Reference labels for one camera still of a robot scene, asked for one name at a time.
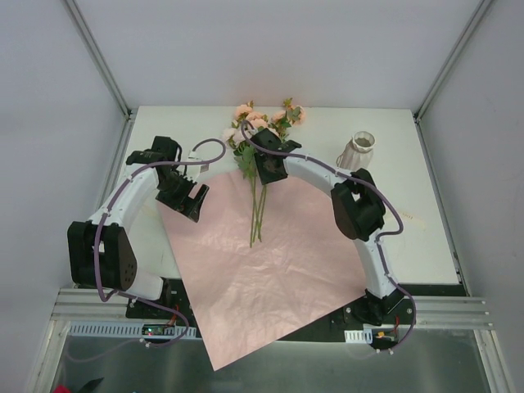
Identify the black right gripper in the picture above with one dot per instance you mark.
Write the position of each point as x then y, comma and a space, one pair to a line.
270, 164

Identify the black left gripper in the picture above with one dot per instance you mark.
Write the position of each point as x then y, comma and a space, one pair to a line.
180, 197

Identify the pink wrapping paper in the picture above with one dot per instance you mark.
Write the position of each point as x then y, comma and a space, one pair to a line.
245, 294

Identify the cream printed ribbon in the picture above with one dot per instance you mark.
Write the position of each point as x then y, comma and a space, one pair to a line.
406, 217

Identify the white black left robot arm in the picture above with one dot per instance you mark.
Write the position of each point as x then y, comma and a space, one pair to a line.
101, 254

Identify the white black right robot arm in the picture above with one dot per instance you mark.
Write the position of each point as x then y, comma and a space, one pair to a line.
359, 209

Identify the white ribbed ceramic vase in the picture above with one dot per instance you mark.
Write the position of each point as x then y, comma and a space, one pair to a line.
358, 152

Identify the pink flower bouquet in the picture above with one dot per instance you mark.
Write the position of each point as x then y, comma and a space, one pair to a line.
247, 124

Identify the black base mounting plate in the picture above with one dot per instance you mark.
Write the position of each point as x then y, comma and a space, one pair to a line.
329, 328

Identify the red object at bottom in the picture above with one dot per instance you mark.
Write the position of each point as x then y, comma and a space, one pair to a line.
61, 389

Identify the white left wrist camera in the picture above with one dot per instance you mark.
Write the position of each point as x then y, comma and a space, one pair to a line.
197, 168

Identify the left aluminium side rail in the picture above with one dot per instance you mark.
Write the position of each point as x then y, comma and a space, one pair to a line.
104, 196

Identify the aluminium front frame rail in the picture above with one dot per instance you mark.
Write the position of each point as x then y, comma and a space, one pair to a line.
437, 312

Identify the left slotted cable duct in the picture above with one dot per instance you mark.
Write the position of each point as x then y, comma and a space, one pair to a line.
130, 330

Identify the slotted cable duct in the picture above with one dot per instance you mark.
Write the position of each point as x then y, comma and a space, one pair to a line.
371, 335
130, 330

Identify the left aluminium frame post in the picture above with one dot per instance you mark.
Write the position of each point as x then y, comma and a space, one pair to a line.
81, 25

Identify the aluminium frame post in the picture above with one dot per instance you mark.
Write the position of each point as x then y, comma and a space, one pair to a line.
81, 25
465, 37

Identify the right slotted cable duct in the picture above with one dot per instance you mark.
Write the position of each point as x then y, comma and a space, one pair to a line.
371, 335

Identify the right aluminium frame post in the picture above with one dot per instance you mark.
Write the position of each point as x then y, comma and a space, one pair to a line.
465, 37

